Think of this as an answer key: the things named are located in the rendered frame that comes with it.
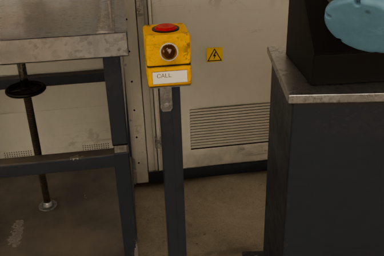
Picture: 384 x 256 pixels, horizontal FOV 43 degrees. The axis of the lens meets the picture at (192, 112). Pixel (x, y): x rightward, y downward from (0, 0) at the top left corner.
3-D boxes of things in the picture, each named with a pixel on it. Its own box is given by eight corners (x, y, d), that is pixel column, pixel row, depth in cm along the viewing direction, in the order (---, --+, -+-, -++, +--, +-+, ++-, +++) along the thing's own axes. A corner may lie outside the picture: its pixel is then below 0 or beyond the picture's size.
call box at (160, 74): (192, 86, 89) (190, 32, 85) (148, 90, 88) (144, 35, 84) (186, 71, 96) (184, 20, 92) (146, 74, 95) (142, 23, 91)
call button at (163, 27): (178, 36, 87) (178, 28, 86) (155, 38, 86) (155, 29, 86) (175, 30, 90) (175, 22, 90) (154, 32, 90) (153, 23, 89)
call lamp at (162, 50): (179, 62, 85) (179, 44, 84) (160, 64, 85) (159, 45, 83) (178, 60, 87) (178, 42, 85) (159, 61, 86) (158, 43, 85)
